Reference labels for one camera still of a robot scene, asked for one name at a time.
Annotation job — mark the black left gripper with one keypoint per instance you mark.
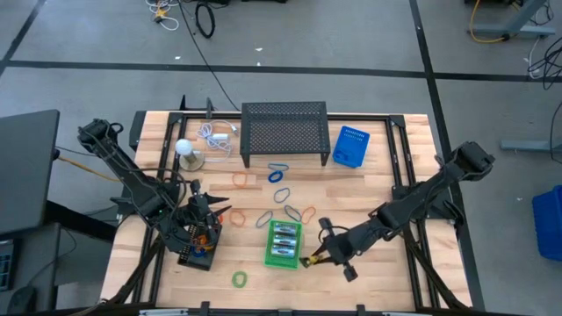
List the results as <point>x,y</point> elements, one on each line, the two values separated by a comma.
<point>199,208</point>

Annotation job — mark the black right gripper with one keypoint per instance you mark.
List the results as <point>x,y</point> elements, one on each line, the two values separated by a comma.
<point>347,246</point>

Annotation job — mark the small four-crayon box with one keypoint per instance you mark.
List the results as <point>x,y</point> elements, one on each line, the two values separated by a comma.
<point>307,262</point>

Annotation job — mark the orange rubber band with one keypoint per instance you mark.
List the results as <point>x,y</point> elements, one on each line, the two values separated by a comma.
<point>231,218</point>
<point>240,173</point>
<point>303,216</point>

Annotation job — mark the blue spiral wrist coil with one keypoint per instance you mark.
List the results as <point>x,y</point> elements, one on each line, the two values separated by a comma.
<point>199,253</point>
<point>270,177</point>

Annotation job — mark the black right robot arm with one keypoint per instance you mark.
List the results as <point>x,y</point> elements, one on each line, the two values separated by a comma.
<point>417,202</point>

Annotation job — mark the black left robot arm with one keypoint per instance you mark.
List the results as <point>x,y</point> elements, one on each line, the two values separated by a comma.
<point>131,180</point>

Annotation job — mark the black desk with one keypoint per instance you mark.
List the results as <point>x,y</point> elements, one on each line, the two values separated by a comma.
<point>26,167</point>

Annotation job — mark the grey desk foot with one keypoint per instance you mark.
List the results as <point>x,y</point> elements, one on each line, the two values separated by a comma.
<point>527,145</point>

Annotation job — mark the green plastic slotted basket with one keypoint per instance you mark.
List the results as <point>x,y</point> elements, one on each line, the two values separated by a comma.
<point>268,263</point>

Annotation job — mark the black plastic slotted basket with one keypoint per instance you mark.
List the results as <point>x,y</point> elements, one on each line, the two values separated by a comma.
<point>206,263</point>

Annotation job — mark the brass lamp with white bulb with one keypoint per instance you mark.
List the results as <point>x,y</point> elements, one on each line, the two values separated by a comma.
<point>183,147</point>

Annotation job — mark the black mesh monitor riser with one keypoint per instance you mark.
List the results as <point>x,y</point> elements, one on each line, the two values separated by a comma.
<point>285,131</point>

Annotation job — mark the blue plastic slotted basket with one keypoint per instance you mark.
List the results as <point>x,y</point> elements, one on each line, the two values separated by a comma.
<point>355,140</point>

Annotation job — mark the black computer mouse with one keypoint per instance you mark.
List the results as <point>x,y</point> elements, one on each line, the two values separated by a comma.
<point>22,300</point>

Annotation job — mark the dark keyboard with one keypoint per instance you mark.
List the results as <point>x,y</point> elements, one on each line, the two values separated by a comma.
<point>5,263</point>

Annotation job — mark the blue storage bin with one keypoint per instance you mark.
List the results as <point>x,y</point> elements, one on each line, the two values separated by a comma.
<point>549,224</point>

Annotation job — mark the black aluminium rig frame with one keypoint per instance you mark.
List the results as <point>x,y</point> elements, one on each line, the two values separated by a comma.
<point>360,117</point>

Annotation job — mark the grey desk leg frame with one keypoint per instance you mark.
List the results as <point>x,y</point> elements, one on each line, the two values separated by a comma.
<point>513,30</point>

